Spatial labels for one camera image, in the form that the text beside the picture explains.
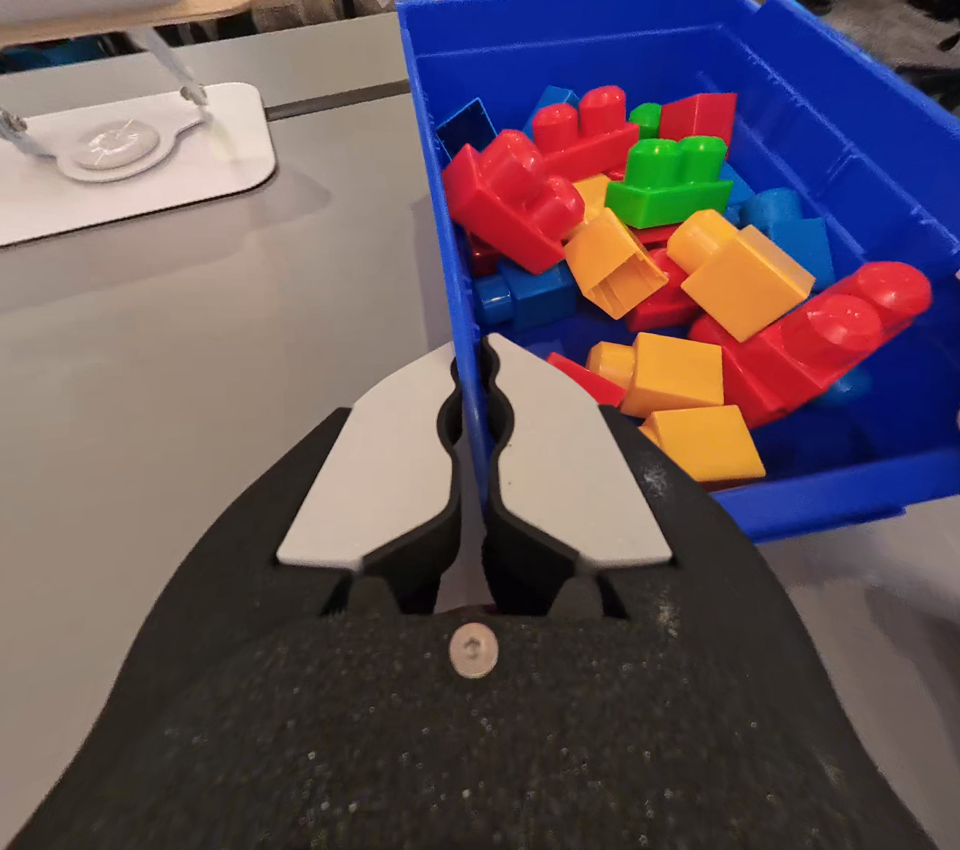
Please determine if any grey desk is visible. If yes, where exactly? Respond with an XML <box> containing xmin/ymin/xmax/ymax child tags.
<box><xmin>0</xmin><ymin>10</ymin><xmax>960</xmax><ymax>850</ymax></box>

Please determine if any yellow long toy block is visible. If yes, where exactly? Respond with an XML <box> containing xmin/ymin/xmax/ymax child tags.
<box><xmin>639</xmin><ymin>405</ymin><xmax>766</xmax><ymax>484</ymax></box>

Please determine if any blue plastic bin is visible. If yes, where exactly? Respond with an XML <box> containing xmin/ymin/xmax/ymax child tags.
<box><xmin>395</xmin><ymin>0</ymin><xmax>960</xmax><ymax>544</ymax></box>

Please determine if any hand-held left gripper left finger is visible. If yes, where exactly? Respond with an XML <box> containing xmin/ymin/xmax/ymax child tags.
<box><xmin>276</xmin><ymin>340</ymin><xmax>465</xmax><ymax>615</ymax></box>

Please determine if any white folding book stand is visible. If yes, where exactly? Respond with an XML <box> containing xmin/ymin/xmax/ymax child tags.
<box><xmin>0</xmin><ymin>0</ymin><xmax>279</xmax><ymax>250</ymax></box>

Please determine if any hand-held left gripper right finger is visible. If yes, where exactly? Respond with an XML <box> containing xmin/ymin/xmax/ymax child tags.
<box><xmin>480</xmin><ymin>333</ymin><xmax>675</xmax><ymax>617</ymax></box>

